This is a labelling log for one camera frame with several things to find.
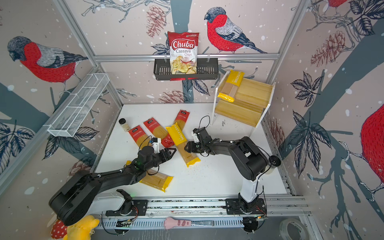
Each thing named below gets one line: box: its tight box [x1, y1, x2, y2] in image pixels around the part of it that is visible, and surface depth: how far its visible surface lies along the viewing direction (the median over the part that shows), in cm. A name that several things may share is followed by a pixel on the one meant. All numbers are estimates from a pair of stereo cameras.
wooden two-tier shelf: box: [210, 70, 276, 128], surface depth 88 cm
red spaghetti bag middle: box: [143, 117, 175, 148], surface depth 105 cm
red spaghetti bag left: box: [128, 125, 152, 149], surface depth 102 cm
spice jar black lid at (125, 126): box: [118, 118, 130, 132], surface depth 102 cm
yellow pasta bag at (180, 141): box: [165, 122, 201, 168], surface depth 95 cm
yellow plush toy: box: [63, 215, 100, 240], surface depth 64 cm
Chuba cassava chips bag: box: [167, 31, 199, 75], surface depth 87 cm
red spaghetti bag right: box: [174, 109, 190, 131], surface depth 112 cm
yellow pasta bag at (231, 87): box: [217, 69, 245, 103], surface depth 83 cm
